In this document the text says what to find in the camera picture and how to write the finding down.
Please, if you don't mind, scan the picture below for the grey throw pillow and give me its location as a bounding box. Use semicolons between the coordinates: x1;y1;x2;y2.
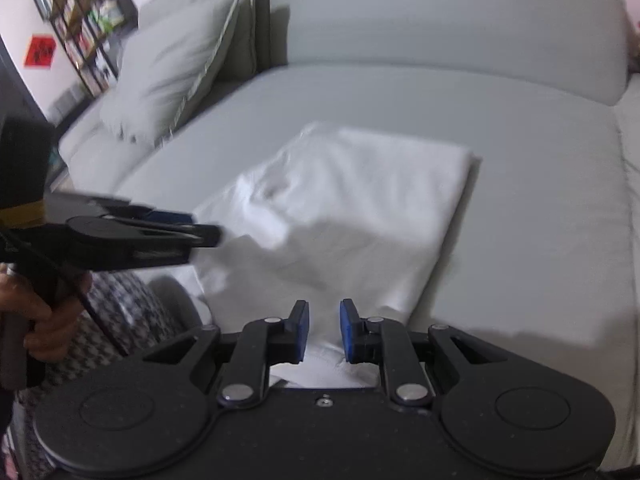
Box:
138;0;257;81
100;0;240;146

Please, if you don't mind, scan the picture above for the bookshelf with items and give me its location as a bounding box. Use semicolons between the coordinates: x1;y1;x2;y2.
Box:
34;0;138;99

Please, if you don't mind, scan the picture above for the patterned blue white rug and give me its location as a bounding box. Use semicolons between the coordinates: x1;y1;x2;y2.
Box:
10;272;178;479

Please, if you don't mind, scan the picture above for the person left hand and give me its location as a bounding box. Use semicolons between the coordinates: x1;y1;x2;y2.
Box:
1;263;85;363

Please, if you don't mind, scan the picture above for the white t-shirt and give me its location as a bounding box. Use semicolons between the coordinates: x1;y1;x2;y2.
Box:
192;124;474;388

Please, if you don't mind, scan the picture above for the red paper wall decoration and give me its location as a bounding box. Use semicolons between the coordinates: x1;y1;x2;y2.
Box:
24;35;56;68

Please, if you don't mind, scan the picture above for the grey sofa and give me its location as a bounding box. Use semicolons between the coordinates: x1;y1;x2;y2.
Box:
60;0;639;469

